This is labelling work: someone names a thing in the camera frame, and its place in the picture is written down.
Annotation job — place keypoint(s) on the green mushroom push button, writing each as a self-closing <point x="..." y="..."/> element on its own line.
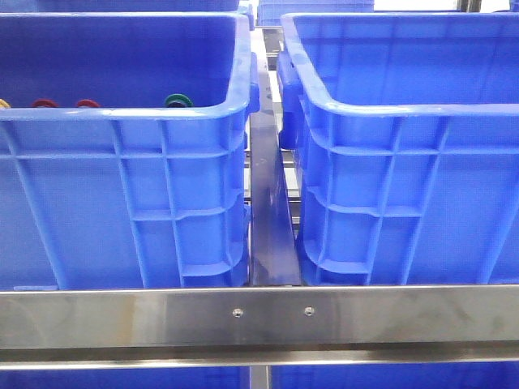
<point x="178" y="100"/>

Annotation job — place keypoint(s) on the blue bin with buttons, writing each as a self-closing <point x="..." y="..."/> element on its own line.
<point x="132" y="194"/>

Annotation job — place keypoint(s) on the steel shelf rack frame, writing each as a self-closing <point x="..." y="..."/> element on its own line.
<point x="275" y="320"/>

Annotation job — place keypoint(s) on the empty blue plastic bin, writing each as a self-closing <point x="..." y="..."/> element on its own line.
<point x="404" y="128"/>

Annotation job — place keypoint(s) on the rear left blue bin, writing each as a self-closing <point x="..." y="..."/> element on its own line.
<point x="241" y="7"/>

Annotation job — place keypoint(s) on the distant tall blue crate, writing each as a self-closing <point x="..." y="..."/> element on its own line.
<point x="269" y="12"/>

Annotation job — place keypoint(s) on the red mushroom push button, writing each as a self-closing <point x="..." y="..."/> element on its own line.
<point x="44" y="103"/>

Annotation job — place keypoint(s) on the lower shelf blue bin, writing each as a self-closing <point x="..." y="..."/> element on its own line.
<point x="200" y="377"/>

